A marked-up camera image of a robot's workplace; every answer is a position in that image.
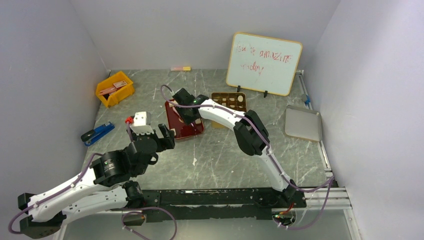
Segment blue black stapler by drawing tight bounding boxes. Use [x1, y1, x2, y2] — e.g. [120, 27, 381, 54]
[80, 121, 115, 147]

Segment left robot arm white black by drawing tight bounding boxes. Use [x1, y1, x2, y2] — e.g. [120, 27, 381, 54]
[17, 124, 175, 239]

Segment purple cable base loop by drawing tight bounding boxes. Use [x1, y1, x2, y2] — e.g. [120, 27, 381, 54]
[120, 206, 178, 240]

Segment gold chocolate box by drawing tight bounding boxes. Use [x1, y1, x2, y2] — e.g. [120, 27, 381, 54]
[211, 92, 248, 112]

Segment yellow plastic bin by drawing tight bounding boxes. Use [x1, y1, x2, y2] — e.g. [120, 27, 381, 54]
[95, 71, 135, 108]

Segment whiteboard with yellow frame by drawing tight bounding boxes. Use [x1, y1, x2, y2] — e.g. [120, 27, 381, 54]
[226, 32, 303, 97]

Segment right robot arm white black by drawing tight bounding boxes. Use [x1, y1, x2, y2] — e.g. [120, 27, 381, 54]
[169, 88, 297, 208]

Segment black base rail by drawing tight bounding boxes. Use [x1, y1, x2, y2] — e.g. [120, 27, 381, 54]
[123, 187, 307, 221]

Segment silver box lid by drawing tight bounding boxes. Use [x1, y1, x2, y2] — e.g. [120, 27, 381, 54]
[284, 105, 323, 142]

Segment yellow pink eraser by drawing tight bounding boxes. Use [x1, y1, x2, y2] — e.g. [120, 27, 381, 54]
[170, 66, 192, 72]

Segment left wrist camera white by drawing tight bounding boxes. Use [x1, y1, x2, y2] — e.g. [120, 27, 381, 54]
[124, 111, 151, 127]

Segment blue clip on rail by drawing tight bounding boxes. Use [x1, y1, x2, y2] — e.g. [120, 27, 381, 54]
[301, 93, 311, 106]

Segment pink box in bin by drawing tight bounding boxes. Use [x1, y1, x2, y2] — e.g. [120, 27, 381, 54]
[98, 80, 128, 96]

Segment red rectangular tray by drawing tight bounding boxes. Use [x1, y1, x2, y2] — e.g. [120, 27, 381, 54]
[164, 101, 205, 140]

